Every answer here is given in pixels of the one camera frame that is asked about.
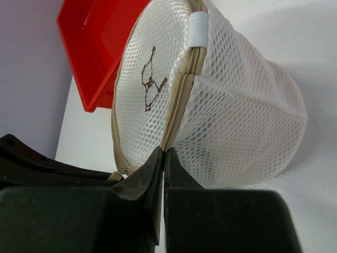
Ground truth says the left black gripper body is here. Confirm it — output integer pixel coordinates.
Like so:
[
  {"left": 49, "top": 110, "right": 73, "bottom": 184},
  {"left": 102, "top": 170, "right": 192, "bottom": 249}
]
[{"left": 1, "top": 134, "right": 124, "bottom": 189}]

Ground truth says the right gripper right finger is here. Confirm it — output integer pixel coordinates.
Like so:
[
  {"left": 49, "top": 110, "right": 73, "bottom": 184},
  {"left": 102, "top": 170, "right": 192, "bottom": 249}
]
[{"left": 164, "top": 148, "right": 203, "bottom": 252}]

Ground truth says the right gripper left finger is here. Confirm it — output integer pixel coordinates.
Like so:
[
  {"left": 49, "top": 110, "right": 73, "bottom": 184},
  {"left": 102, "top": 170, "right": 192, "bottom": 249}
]
[{"left": 113, "top": 147, "right": 162, "bottom": 252}]

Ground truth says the white mesh laundry bag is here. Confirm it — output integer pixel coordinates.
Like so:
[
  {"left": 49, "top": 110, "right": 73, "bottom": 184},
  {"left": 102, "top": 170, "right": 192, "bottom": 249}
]
[{"left": 112, "top": 1, "right": 308, "bottom": 188}]

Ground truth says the red plastic tray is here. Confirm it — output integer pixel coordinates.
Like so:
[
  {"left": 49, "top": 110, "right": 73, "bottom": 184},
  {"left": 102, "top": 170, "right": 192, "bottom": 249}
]
[{"left": 57, "top": 0, "right": 149, "bottom": 112}]

